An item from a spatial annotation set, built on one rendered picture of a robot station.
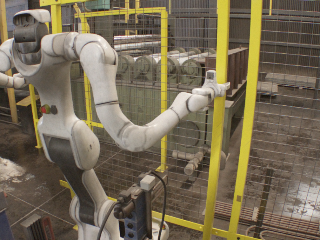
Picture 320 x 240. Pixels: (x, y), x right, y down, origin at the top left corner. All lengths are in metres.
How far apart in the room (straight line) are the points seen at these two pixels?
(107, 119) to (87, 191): 0.53
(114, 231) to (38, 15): 1.09
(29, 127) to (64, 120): 3.75
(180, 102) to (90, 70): 0.35
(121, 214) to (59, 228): 1.79
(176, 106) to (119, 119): 0.23
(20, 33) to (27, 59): 0.09
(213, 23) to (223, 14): 10.61
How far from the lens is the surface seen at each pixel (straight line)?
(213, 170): 1.55
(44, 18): 0.95
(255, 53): 1.33
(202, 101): 1.02
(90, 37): 0.89
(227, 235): 1.78
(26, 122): 4.79
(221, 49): 1.36
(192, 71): 3.27
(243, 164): 1.49
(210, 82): 1.19
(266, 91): 7.19
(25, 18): 0.99
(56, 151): 1.16
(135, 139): 0.85
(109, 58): 0.87
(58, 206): 2.80
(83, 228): 1.57
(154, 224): 1.89
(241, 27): 12.26
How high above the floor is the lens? 1.60
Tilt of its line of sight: 19 degrees down
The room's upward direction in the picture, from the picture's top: straight up
